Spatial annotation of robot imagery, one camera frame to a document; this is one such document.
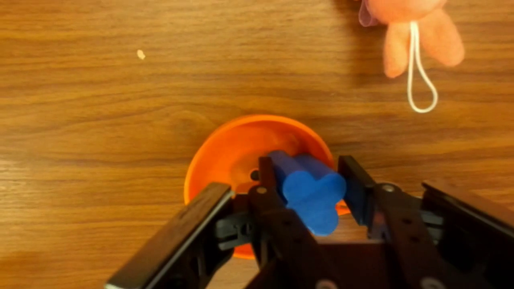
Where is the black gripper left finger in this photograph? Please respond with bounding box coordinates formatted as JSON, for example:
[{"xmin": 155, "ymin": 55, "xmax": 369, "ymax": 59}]
[{"xmin": 247, "ymin": 153, "xmax": 324, "ymax": 289}]

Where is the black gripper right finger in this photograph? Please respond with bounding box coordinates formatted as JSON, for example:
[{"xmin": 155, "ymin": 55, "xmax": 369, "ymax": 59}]
[{"xmin": 335, "ymin": 153, "xmax": 436, "ymax": 289}]

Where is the orange bowl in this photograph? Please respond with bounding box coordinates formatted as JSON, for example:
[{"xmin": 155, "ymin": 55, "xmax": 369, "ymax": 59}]
[{"xmin": 183, "ymin": 112, "xmax": 351, "ymax": 261}]

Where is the blue block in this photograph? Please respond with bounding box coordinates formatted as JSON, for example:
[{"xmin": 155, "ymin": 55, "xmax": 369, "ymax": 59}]
[{"xmin": 266, "ymin": 150, "xmax": 348, "ymax": 237}]

